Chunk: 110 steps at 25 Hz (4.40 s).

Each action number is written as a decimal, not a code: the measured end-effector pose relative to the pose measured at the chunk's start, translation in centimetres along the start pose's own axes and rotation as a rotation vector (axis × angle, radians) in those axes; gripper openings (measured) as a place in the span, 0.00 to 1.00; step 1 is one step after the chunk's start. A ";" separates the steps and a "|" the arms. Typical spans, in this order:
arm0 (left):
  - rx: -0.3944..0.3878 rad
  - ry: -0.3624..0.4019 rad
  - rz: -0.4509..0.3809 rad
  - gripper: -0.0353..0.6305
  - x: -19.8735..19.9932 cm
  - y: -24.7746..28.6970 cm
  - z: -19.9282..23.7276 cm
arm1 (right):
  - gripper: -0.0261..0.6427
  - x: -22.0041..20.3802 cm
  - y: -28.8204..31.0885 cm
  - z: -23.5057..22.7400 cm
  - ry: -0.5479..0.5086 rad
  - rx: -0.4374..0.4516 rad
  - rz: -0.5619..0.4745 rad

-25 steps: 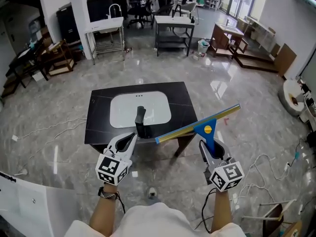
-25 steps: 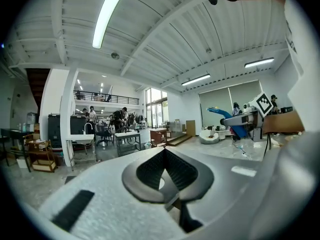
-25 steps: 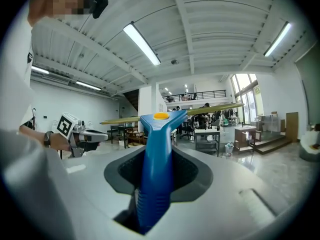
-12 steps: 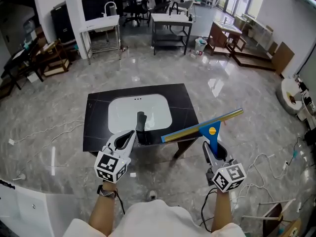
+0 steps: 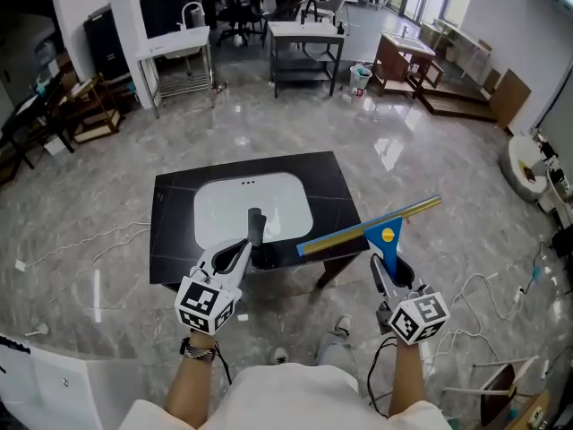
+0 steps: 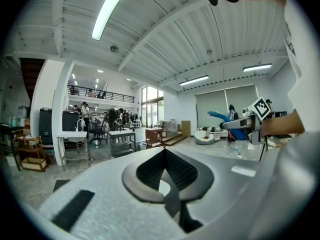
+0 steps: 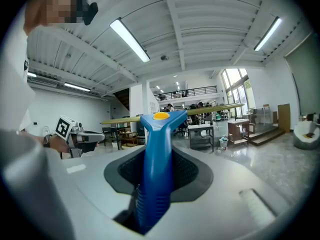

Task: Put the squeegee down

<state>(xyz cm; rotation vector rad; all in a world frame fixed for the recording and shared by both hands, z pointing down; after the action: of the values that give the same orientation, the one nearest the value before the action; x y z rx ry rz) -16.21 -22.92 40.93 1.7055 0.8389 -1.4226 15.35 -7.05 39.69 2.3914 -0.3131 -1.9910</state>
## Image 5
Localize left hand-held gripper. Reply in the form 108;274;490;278
174;238;253;334

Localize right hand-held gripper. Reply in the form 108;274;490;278
369;254;450;347

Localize blue and yellow squeegee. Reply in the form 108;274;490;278
295;193;443;286

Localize person's right forearm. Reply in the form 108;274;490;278
388;340;426;420

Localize person's left forearm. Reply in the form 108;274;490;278
163;331;220;429

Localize black basin faucet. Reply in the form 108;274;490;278
246;207;268;248

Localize white sink basin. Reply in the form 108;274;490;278
192;171;313;249

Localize black stone table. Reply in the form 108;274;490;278
149;150;363;293

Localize person's blue jeans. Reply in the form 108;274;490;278
312;329;353;366

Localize person's white shirt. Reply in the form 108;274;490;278
118;363;451;430

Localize tipped white-legged wooden chair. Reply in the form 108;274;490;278
442;354;541;427

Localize round white tub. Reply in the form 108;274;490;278
499;134;550;203

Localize white storage bin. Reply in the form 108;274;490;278
536;168;573;228

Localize dark wooden platform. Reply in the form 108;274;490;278
418;81;498;123

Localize wooden shelf rack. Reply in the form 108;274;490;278
57;73;123;145

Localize white waste bin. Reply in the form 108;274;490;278
348;63;373;91

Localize white cardboard box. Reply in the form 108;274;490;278
43;134;68;156

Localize wooden vanity cabinet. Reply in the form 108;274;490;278
372;24;445;100

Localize brown wooden board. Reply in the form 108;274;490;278
488;68;533;129

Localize white freestanding bathtub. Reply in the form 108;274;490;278
0;333;135;430

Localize black bathtub faucet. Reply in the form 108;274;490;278
0;334;31;356

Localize black trolley with white top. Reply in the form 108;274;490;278
267;20;346;99

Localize black desk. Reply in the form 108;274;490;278
0;78;75;183

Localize long white table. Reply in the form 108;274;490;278
420;18;493;80

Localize black office chair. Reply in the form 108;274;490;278
217;0;265;47

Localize black cabinet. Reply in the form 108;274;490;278
83;4;131;82
139;0;189;39

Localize black mesh chair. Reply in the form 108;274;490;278
263;0;308;47

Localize white shell chair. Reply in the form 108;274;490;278
305;0;348;29

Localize tangled white floor cables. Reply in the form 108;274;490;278
420;273;538;375

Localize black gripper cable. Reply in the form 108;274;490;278
366;336;398;420
213;342;233;384

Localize long white floor cable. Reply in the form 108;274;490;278
21;220;152;272

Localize teal plug with cable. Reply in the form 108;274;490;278
530;242;556;286

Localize steel-frame white sink stand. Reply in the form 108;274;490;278
135;1;217;119

